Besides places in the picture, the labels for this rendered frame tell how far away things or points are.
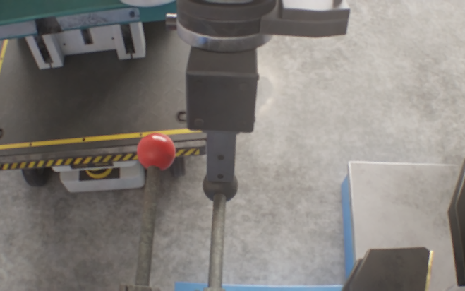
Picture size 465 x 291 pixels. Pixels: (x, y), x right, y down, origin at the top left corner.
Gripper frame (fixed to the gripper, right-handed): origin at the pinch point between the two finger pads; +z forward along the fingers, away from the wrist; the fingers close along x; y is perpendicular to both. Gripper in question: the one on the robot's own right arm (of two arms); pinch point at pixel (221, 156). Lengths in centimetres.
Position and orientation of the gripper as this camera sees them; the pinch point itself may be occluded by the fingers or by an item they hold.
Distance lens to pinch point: 42.8
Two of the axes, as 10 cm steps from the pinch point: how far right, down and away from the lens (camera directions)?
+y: -10.0, -0.4, -0.1
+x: -0.2, 6.4, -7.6
